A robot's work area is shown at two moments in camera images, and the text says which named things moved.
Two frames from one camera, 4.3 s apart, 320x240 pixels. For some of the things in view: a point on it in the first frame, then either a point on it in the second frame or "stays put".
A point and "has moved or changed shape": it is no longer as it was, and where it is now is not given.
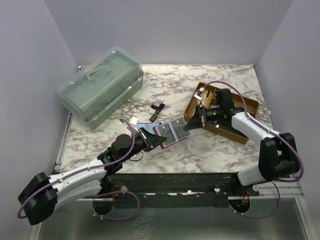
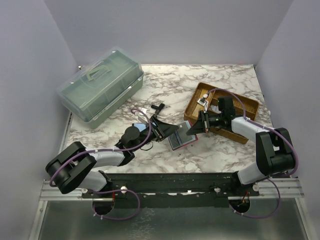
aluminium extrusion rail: (286, 188) stays put
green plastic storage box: (101, 88) stays put
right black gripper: (197, 121) to (202, 125)
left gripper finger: (152, 140) to (162, 129)
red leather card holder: (173, 130) has moved or changed shape
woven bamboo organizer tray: (205, 94) stays put
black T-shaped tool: (158, 109) stays put
